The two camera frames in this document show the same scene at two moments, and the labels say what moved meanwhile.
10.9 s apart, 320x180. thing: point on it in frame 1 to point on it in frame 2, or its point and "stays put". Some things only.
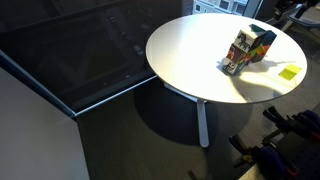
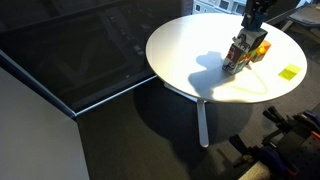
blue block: (264, 37) to (253, 21)
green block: (289, 72) stays put
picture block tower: (239, 52) stays put
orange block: (256, 54) stays put
